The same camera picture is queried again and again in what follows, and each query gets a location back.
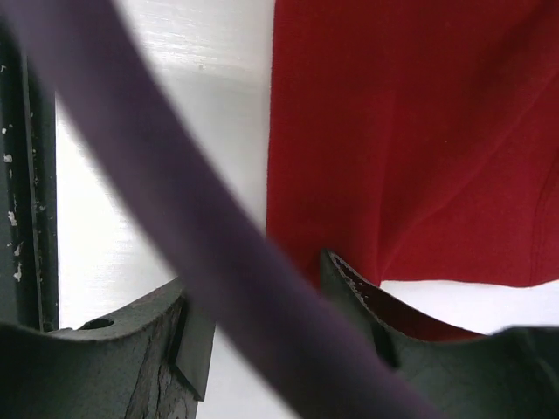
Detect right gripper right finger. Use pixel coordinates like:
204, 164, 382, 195
321, 251, 558, 418

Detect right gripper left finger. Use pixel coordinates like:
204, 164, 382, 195
1, 279, 215, 419

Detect dark red t shirt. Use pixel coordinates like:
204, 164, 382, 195
266, 1, 558, 287

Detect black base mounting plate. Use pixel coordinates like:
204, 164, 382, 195
1, 25, 59, 332

